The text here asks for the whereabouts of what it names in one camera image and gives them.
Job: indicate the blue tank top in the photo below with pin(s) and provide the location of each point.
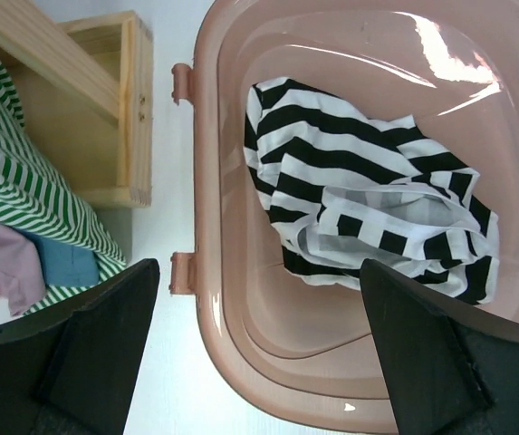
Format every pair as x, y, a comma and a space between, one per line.
64, 264

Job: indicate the green white striped tank top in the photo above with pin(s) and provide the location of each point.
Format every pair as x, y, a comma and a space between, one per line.
35, 197

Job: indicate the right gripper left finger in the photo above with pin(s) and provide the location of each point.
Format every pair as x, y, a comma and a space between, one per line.
72, 368

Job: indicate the mauve tank top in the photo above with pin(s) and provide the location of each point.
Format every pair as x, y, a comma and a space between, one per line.
21, 275

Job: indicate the pink plastic basin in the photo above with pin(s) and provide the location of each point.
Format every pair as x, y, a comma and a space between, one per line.
304, 353

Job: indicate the wooden clothes rack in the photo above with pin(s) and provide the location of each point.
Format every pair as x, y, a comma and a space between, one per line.
86, 86

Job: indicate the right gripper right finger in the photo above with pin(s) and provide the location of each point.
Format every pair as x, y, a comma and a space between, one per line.
450, 368

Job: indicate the black white striped tank top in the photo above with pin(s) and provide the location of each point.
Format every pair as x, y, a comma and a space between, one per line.
340, 189

